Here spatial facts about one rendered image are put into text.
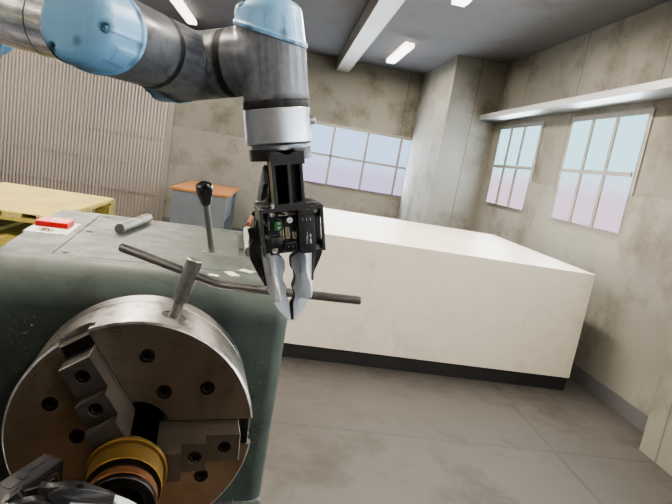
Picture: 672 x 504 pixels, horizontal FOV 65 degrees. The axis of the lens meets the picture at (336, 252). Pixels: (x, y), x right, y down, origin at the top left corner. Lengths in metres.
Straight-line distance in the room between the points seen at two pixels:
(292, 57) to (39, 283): 0.53
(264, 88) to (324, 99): 8.36
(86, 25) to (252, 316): 0.53
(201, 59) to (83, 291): 0.43
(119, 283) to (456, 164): 6.75
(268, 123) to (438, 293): 3.50
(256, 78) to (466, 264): 3.53
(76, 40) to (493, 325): 3.92
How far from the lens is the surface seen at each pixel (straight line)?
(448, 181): 7.41
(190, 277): 0.74
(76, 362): 0.71
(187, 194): 7.23
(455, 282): 4.04
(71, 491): 0.63
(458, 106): 7.45
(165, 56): 0.57
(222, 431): 0.75
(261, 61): 0.59
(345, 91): 8.98
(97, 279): 0.90
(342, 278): 3.85
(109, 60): 0.52
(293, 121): 0.58
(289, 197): 0.57
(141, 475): 0.66
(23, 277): 0.91
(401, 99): 9.12
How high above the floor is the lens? 1.48
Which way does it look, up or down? 10 degrees down
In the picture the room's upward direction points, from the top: 10 degrees clockwise
